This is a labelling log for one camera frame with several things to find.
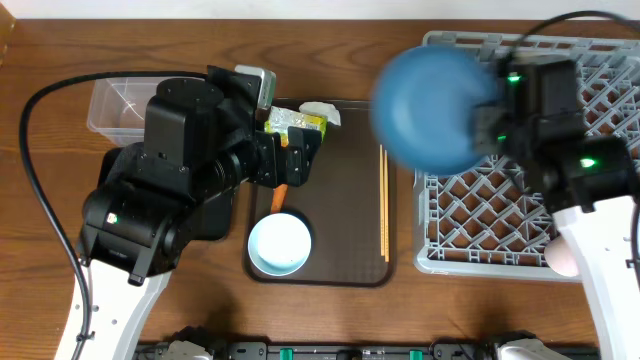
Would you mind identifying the dark blue plate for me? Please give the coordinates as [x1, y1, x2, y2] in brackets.
[371, 46, 498, 176]

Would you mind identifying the light blue large bowl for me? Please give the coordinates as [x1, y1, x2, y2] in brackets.
[247, 213, 312, 277]

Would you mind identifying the pink cup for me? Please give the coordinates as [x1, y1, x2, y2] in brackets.
[544, 236, 579, 277]

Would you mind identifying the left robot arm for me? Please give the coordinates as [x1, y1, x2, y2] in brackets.
[56, 66, 322, 359]

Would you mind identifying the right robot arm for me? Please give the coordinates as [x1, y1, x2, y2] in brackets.
[473, 55, 639, 359]

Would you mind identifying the black waste tray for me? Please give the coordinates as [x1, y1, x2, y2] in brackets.
[97, 142, 235, 241]

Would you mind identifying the grey dishwasher rack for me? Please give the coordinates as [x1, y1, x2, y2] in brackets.
[413, 35, 639, 282]

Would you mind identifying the orange carrot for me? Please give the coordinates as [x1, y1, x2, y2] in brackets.
[270, 184, 288, 214]

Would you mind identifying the green yellow snack wrapper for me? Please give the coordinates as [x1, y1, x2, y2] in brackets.
[264, 106, 327, 147]

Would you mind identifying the white crumpled tissue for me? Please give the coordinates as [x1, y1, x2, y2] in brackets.
[299, 102, 341, 126]

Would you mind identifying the wooden chopstick left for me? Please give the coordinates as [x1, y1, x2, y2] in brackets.
[379, 145, 388, 262]

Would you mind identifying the wooden chopstick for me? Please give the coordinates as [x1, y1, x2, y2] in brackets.
[379, 145, 388, 262]
[381, 148, 390, 263]

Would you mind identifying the brown serving tray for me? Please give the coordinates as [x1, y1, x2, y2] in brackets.
[243, 100, 396, 288]

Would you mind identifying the wooden chopstick right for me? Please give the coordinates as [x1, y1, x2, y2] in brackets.
[381, 148, 390, 263]

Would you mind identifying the clear plastic bin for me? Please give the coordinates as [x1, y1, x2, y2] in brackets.
[87, 77, 166, 147]

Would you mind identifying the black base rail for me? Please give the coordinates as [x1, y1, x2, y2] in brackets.
[132, 327, 600, 360]

